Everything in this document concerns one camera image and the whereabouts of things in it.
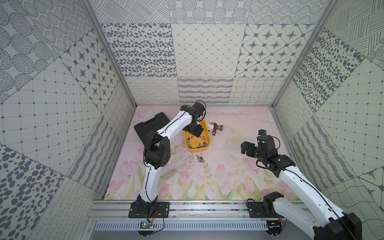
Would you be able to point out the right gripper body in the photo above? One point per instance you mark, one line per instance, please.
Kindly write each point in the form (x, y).
(254, 151)

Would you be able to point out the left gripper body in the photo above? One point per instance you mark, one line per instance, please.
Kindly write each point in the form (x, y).
(193, 129)

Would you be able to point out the yellow plastic storage box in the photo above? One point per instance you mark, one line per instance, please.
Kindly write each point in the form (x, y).
(200, 144)

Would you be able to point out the pile of silver bits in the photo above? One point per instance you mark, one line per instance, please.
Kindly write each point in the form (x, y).
(200, 159)

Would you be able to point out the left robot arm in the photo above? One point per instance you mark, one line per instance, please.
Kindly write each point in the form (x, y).
(156, 134)

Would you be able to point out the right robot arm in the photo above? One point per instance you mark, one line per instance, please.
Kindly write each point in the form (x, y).
(324, 220)

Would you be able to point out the red and white valve fitting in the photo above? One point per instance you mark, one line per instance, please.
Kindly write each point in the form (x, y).
(214, 127)

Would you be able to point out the black plastic tool case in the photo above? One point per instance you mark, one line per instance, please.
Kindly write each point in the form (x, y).
(157, 122)

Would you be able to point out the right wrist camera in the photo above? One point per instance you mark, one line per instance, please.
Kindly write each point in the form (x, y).
(262, 132)

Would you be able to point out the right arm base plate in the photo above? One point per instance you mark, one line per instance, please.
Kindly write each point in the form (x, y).
(261, 210)

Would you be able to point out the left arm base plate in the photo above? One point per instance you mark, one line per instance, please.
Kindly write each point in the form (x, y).
(146, 211)

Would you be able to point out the aluminium rail frame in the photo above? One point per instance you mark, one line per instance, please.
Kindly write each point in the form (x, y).
(179, 210)

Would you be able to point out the white slotted cable duct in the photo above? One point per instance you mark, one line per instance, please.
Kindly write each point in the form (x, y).
(242, 225)

